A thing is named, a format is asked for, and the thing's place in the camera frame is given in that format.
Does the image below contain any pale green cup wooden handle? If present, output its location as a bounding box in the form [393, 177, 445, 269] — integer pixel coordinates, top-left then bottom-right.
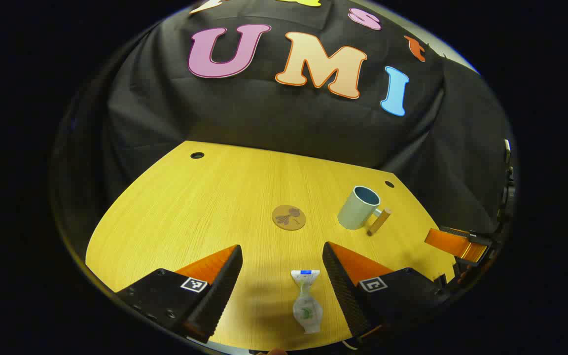
[337, 186, 392, 236]

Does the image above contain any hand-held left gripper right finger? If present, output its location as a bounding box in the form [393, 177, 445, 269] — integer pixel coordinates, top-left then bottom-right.
[322, 241, 457, 348]

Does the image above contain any round brown coaster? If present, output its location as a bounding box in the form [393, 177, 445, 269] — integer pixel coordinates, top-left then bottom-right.
[272, 205, 307, 231]

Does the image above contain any black backdrop cloth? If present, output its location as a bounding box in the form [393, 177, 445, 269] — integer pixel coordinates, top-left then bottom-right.
[52, 0, 516, 247]

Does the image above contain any wooden desktop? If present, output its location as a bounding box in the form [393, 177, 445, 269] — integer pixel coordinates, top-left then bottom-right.
[85, 141, 457, 352]

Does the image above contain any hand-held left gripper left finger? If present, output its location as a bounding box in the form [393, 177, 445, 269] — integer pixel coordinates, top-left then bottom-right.
[115, 244, 244, 344]

